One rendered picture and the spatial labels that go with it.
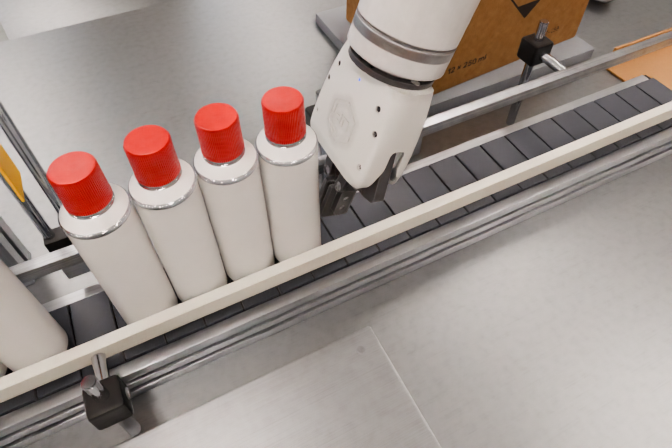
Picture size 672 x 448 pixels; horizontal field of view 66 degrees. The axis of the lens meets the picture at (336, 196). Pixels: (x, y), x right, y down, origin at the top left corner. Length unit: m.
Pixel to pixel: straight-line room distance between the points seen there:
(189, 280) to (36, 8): 0.77
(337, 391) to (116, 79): 0.62
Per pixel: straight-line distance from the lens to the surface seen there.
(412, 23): 0.39
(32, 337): 0.51
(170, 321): 0.50
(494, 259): 0.64
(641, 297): 0.68
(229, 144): 0.40
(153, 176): 0.40
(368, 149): 0.43
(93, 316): 0.57
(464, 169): 0.65
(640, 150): 0.76
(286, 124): 0.40
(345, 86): 0.45
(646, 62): 1.01
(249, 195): 0.43
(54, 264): 0.52
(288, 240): 0.50
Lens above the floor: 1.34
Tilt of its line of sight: 50 degrees down
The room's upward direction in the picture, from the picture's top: straight up
